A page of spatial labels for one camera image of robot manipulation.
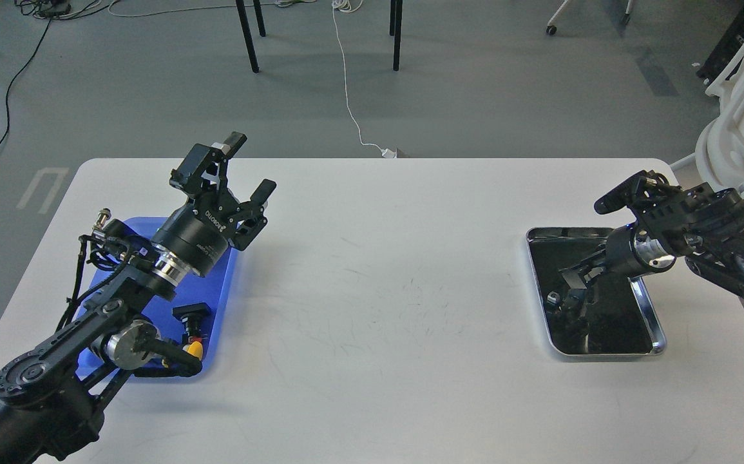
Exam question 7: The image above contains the white charger cable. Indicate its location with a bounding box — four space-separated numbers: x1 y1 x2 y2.
331 0 398 159

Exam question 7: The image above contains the metal tray with black mat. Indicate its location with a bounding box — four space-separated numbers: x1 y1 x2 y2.
526 227 667 362

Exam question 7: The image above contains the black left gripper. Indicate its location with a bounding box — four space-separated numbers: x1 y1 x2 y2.
153 131 277 276

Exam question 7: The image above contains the black floor cable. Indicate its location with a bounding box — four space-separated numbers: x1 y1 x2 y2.
0 0 73 244

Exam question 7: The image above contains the yellow push button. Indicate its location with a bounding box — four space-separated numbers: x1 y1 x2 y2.
182 340 205 361

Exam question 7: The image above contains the black push button switch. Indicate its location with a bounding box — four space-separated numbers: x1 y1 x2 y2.
172 302 211 344

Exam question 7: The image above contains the black table leg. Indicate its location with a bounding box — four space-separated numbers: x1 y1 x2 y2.
235 0 266 73
388 0 403 72

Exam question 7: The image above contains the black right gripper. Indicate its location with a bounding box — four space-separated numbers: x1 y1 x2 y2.
559 227 677 309

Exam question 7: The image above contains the black table leg left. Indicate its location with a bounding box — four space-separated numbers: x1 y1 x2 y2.
235 0 266 73

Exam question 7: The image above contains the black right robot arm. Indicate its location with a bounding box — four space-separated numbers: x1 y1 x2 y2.
560 171 744 299

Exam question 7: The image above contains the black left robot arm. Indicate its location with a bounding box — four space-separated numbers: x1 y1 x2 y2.
0 131 276 463

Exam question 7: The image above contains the blue plastic bin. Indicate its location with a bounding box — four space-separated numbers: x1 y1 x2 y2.
74 217 240 381

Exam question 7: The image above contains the black table leg right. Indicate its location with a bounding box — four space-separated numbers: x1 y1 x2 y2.
388 0 403 72

